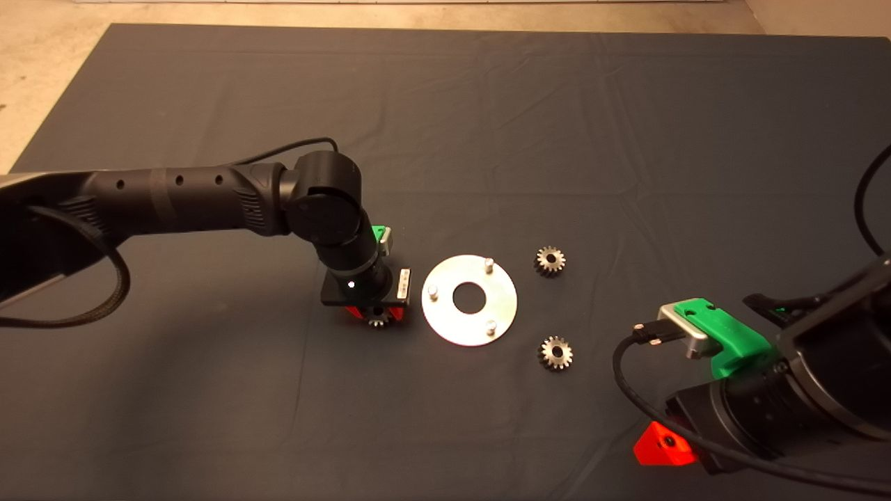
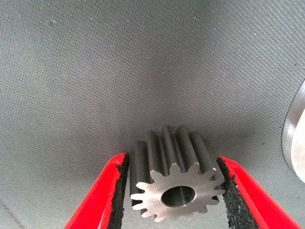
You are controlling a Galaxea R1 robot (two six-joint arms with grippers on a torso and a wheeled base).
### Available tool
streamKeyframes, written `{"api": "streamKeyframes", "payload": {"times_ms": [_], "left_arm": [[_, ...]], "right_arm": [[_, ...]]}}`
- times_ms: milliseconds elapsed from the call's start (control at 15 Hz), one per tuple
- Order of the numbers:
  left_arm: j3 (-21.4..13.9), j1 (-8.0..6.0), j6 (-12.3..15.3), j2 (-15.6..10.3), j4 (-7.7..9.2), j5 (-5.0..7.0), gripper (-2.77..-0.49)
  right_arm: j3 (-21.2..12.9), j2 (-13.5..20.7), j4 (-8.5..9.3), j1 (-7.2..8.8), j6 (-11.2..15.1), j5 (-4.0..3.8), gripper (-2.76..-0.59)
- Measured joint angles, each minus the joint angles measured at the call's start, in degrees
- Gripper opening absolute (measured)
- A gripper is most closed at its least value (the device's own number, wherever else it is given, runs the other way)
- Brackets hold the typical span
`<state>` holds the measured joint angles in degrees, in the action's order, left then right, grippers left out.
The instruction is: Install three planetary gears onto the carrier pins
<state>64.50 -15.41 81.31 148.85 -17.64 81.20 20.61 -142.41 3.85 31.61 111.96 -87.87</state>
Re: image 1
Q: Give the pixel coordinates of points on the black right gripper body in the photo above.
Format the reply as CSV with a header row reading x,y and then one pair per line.
x,y
703,424

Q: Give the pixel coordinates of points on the small steel planetary gear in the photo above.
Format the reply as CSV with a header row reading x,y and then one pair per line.
x,y
559,260
565,353
377,321

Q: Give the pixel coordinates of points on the green right camera mount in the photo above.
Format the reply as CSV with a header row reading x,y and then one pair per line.
x,y
731,334

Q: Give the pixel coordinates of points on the silver right camera box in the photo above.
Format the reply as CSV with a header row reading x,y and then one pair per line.
x,y
696,339

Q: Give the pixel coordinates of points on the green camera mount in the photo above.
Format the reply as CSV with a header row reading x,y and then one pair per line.
x,y
377,233
731,334

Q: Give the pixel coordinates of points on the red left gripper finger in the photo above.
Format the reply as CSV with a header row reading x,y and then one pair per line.
x,y
355,312
395,312

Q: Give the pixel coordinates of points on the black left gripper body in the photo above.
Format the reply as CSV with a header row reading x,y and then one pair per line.
x,y
362,301

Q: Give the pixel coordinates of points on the dark grey table cloth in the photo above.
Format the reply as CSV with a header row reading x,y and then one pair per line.
x,y
445,104

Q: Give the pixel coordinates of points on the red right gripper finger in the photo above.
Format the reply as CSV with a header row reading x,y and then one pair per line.
x,y
665,449

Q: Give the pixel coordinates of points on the green left camera mount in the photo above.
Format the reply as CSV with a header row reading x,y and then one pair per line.
x,y
377,233

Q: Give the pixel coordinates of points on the round metal carrier plate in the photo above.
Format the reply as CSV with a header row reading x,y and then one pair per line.
x,y
445,320

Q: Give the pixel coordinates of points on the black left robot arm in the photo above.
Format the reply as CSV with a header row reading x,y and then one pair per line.
x,y
181,198

